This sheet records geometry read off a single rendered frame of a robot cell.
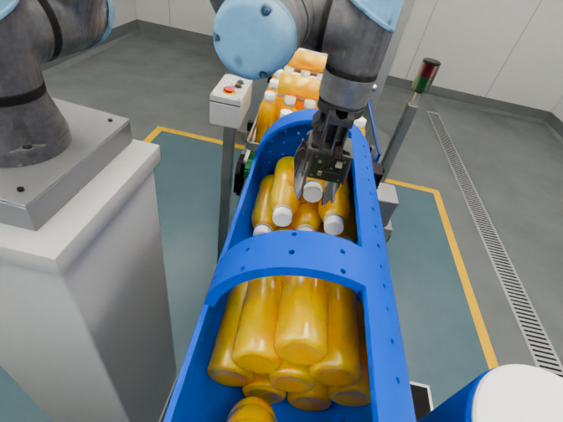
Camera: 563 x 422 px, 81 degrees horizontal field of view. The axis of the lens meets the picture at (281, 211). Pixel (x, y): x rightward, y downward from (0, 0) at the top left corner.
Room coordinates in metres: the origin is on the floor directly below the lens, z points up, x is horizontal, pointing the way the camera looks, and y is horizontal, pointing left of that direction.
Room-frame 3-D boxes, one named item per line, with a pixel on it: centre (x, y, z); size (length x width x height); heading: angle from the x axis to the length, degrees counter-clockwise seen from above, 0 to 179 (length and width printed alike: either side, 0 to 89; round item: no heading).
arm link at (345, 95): (0.49, -0.06, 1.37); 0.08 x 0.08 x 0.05
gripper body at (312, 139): (0.49, -0.05, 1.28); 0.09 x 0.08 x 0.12; 1
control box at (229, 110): (1.07, 0.25, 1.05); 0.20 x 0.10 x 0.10; 1
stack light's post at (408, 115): (1.26, -0.40, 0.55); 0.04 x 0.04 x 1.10; 1
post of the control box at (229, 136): (1.07, 0.25, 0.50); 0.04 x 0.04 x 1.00; 1
